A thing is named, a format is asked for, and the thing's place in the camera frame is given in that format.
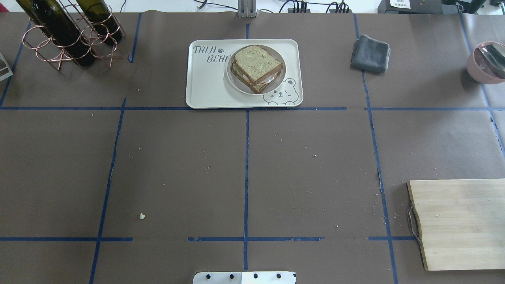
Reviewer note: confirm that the green wine bottle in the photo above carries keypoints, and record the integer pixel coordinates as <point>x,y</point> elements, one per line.
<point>56,24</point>
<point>98,12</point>

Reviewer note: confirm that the pink bowl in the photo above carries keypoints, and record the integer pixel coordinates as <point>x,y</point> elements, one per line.
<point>479,68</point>

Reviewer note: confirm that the aluminium frame post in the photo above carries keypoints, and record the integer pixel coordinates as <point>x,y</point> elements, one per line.
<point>247,9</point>

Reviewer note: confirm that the cream plate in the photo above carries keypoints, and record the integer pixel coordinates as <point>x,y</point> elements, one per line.
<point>268,85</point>

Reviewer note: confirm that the wooden cutting board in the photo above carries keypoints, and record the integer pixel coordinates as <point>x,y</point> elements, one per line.
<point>461,223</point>

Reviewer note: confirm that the white camera mast with base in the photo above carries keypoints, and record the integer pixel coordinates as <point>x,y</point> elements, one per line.
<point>246,277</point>

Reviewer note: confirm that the black computer box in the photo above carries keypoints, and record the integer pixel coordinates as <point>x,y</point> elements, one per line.
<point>436,7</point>

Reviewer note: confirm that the green wine bottle middle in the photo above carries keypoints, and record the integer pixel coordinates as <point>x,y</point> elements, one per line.
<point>98,12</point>

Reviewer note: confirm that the cream bear tray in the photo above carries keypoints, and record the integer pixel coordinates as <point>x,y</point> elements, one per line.
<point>208,87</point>

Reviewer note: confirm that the metal scoop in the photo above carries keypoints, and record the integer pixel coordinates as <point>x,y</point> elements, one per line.
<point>494,58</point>

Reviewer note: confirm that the copper wire bottle rack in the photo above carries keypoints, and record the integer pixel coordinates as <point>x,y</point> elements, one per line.
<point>47,51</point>

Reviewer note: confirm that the green wine bottle front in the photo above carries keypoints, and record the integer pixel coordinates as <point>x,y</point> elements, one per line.
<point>56,24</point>

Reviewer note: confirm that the grey folded cloth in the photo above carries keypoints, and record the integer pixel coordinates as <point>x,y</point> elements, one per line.
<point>370,54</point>

